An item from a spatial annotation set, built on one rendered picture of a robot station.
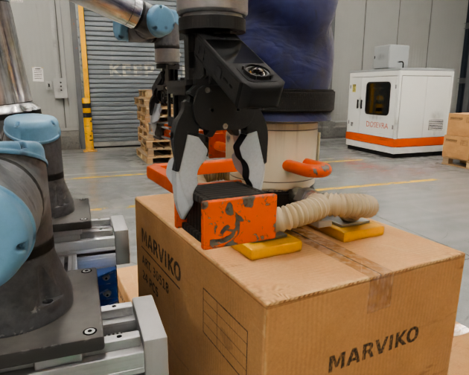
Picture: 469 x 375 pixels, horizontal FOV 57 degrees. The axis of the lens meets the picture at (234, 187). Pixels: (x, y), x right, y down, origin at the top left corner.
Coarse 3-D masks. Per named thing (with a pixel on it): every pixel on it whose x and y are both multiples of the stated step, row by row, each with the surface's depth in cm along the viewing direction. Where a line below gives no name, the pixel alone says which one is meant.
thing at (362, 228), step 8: (328, 216) 83; (336, 216) 84; (336, 224) 79; (344, 224) 78; (352, 224) 79; (360, 224) 80; (368, 224) 80; (376, 224) 80; (328, 232) 79; (336, 232) 77; (344, 232) 76; (352, 232) 76; (360, 232) 77; (368, 232) 78; (376, 232) 79; (344, 240) 76; (352, 240) 77
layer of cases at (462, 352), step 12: (120, 276) 184; (132, 276) 184; (120, 288) 183; (132, 288) 173; (120, 300) 186; (456, 324) 146; (456, 336) 139; (468, 336) 139; (456, 348) 133; (468, 348) 133; (456, 360) 127; (468, 360) 127; (456, 372) 122; (468, 372) 122
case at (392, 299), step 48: (144, 240) 100; (192, 240) 76; (336, 240) 77; (384, 240) 77; (144, 288) 104; (192, 288) 76; (240, 288) 59; (288, 288) 58; (336, 288) 59; (384, 288) 64; (432, 288) 70; (192, 336) 78; (240, 336) 61; (288, 336) 57; (336, 336) 61; (384, 336) 66; (432, 336) 73
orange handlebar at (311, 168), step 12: (168, 132) 129; (216, 144) 101; (156, 168) 66; (204, 168) 73; (216, 168) 74; (228, 168) 75; (288, 168) 76; (300, 168) 73; (312, 168) 71; (324, 168) 72; (156, 180) 64; (168, 180) 60
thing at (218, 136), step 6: (216, 132) 110; (222, 132) 111; (204, 138) 102; (210, 138) 101; (216, 138) 102; (222, 138) 102; (204, 144) 104; (210, 144) 101; (210, 150) 102; (216, 150) 102; (210, 156) 102; (216, 156) 103; (222, 156) 103
